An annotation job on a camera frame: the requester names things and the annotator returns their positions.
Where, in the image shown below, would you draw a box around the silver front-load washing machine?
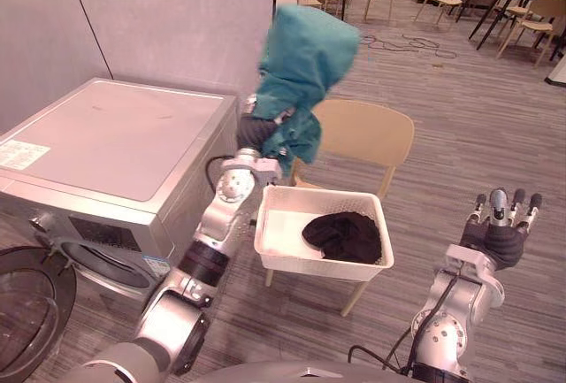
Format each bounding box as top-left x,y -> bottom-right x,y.
0,76 -> 241,313

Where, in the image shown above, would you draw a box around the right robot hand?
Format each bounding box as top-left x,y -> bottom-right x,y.
459,187 -> 544,272

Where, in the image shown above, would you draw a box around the black garment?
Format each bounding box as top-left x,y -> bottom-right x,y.
302,212 -> 384,266

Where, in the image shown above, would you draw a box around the grey robot torso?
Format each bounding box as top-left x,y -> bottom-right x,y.
189,359 -> 415,383

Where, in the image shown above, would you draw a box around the beige plastic chair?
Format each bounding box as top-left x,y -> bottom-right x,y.
264,98 -> 417,318

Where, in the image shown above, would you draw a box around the white floor board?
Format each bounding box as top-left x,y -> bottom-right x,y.
544,45 -> 566,87

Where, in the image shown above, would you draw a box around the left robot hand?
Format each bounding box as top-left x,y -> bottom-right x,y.
235,94 -> 296,157

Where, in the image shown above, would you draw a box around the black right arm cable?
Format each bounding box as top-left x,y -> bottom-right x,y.
348,327 -> 415,375

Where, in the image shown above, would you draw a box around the tangled floor cables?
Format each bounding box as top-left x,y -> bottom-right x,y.
361,32 -> 464,60

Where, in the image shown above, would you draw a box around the teal garment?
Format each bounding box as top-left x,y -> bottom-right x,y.
256,2 -> 362,178

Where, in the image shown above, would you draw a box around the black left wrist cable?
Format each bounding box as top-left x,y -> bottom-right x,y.
204,154 -> 236,190

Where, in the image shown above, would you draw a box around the round dark glass washer door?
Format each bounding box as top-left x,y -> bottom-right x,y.
0,245 -> 79,383

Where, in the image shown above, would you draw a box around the white perforated laundry basket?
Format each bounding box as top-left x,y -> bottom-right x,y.
253,185 -> 396,283

